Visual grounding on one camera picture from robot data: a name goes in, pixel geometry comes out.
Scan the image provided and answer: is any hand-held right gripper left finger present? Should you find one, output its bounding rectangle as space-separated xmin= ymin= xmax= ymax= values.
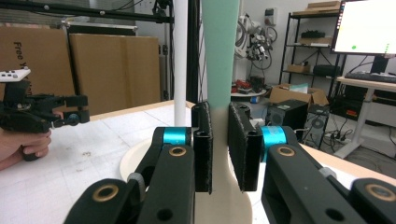
xmin=162 ymin=101 xmax=215 ymax=195

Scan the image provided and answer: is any white round table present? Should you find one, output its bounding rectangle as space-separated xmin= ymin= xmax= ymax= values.
xmin=231 ymin=88 xmax=269 ymax=98

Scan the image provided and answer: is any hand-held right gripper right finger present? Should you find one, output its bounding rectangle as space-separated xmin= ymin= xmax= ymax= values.
xmin=227 ymin=101 xmax=288 ymax=192

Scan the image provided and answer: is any black metal shelf rack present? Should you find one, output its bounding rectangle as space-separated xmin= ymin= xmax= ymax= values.
xmin=279 ymin=11 xmax=347 ymax=91

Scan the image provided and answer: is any white robot arm with cables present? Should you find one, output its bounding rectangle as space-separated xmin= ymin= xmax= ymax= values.
xmin=234 ymin=13 xmax=278 ymax=71

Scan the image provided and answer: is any green handled wooden spatula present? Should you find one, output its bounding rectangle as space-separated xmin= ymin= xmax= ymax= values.
xmin=194 ymin=0 xmax=254 ymax=224

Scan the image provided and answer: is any black metal frame strut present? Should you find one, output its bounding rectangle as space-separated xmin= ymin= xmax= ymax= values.
xmin=186 ymin=0 xmax=201 ymax=105

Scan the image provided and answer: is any white standing desk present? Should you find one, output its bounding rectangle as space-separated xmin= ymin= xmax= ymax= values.
xmin=334 ymin=76 xmax=396 ymax=161

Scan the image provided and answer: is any white hook rack stand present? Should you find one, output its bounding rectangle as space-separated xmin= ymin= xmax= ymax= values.
xmin=120 ymin=0 xmax=200 ymax=184

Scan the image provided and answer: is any black keyboard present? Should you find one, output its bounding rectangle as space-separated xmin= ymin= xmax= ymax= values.
xmin=344 ymin=71 xmax=396 ymax=85

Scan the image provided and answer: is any black computer tower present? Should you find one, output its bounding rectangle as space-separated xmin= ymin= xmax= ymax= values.
xmin=266 ymin=99 xmax=310 ymax=131

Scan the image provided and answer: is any computer monitor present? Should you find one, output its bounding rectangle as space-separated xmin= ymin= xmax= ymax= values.
xmin=330 ymin=0 xmax=396 ymax=58

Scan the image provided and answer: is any grey computer tower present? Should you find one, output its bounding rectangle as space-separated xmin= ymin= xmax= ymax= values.
xmin=303 ymin=105 xmax=332 ymax=145

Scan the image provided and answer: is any open cardboard box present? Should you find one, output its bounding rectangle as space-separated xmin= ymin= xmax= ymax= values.
xmin=268 ymin=82 xmax=330 ymax=107

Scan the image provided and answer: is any white grid mat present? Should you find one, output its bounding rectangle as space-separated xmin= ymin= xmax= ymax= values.
xmin=0 ymin=104 xmax=359 ymax=224

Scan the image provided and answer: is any black metal frame beam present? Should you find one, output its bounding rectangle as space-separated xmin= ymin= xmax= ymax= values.
xmin=0 ymin=0 xmax=175 ymax=24

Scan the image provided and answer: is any flat brown cardboard sheet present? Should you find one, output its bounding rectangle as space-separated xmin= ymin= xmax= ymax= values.
xmin=0 ymin=25 xmax=77 ymax=101
xmin=68 ymin=33 xmax=162 ymax=117

